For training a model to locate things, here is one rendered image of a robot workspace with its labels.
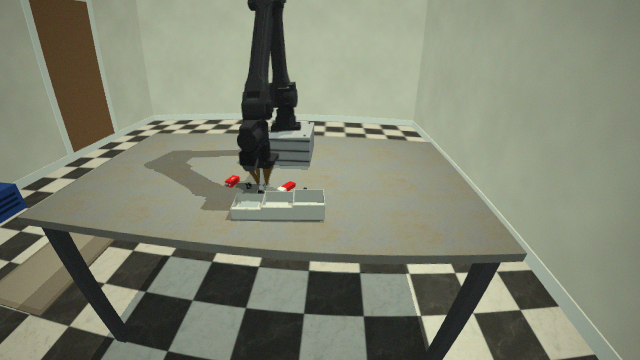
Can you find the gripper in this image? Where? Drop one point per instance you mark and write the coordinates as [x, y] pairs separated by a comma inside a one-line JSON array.
[[266, 166]]

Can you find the red and white eraser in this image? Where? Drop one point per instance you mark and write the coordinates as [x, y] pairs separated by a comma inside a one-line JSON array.
[[286, 187]]

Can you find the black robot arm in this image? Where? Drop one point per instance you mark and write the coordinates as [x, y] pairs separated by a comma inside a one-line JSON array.
[[259, 95]]

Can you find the red nine-volt battery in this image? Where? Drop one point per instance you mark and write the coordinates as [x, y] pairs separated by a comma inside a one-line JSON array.
[[233, 180]]

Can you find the grey three-compartment bin rack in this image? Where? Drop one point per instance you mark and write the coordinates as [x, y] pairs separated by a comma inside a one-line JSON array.
[[308, 204]]

